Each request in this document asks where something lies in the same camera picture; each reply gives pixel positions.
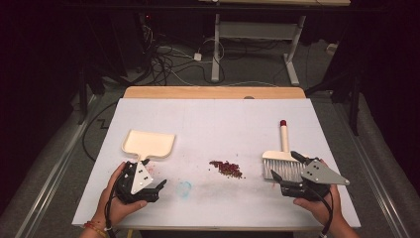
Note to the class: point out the white board sheet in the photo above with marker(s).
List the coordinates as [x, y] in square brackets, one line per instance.
[211, 119]

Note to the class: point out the grey metal floor rail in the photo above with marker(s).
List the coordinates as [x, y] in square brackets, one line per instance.
[379, 191]
[49, 191]

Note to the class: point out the black metal stand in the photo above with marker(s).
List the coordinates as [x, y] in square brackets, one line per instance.
[82, 99]
[355, 105]

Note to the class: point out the cream hand brush red tip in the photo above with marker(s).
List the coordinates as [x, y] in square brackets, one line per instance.
[280, 158]

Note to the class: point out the person's right hand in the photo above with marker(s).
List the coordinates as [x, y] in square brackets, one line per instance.
[318, 211]

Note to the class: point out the small white floor box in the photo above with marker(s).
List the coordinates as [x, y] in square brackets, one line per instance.
[332, 48]

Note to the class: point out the white desk with metal legs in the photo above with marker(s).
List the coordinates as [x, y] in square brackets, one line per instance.
[257, 31]

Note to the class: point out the cream plastic dustpan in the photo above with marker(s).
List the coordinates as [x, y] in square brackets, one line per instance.
[148, 142]

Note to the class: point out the wooden table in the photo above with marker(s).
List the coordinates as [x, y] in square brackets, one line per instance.
[198, 92]

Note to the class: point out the dark red beans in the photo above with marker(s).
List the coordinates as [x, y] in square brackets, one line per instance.
[229, 168]

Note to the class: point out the person's left hand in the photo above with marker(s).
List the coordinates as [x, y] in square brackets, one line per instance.
[119, 210]

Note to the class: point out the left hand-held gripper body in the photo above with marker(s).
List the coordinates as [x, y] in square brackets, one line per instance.
[141, 178]

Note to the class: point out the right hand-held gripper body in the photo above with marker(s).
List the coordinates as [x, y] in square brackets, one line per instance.
[320, 175]

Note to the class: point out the white power adapter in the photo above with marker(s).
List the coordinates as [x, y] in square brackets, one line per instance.
[197, 57]

